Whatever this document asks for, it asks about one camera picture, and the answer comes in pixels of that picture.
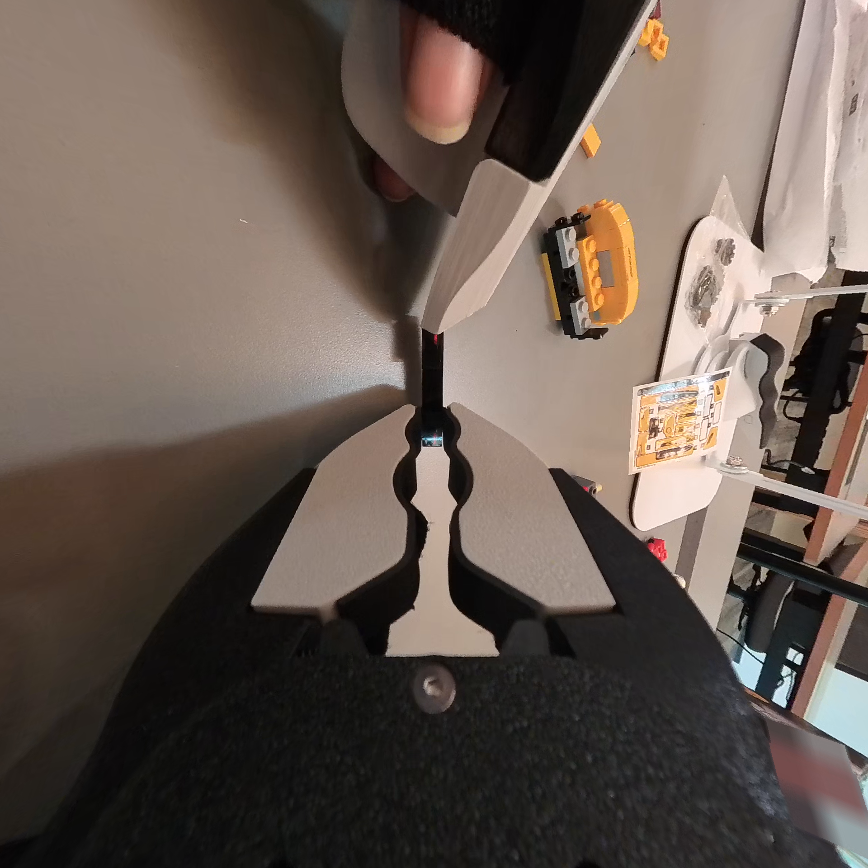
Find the white rounded board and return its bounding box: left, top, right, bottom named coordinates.
left=631, top=217, right=774, bottom=531

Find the black metal bar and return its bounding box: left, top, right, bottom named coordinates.
left=736, top=529, right=862, bottom=594

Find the person's left hand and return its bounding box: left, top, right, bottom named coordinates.
left=369, top=14, right=494, bottom=202

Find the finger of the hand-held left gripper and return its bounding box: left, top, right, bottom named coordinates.
left=341, top=0, right=565, bottom=335
left=485, top=0, right=662, bottom=187

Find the wooden frame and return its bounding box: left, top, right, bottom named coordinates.
left=790, top=400, right=868, bottom=720

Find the grey chair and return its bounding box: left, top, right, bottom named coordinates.
left=742, top=576, right=797, bottom=669

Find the yellow lego car section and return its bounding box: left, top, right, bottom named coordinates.
left=540, top=198, right=638, bottom=340

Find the yellow sticker sheet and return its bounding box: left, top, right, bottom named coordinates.
left=631, top=368, right=735, bottom=476

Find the grey part with metal rods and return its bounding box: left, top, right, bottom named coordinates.
left=702, top=285, right=868, bottom=523

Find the black lego piece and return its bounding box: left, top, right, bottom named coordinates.
left=419, top=329, right=447, bottom=450

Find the black office chair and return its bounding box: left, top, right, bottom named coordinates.
left=783, top=305, right=859, bottom=476

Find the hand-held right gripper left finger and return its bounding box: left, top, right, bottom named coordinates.
left=251, top=403, right=425, bottom=646

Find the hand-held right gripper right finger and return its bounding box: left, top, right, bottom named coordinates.
left=444, top=403, right=618, bottom=646

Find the clear bag of parts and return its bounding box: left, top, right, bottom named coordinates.
left=684, top=175, right=770, bottom=336

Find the white paper sheet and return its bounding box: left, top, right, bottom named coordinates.
left=763, top=0, right=868, bottom=280

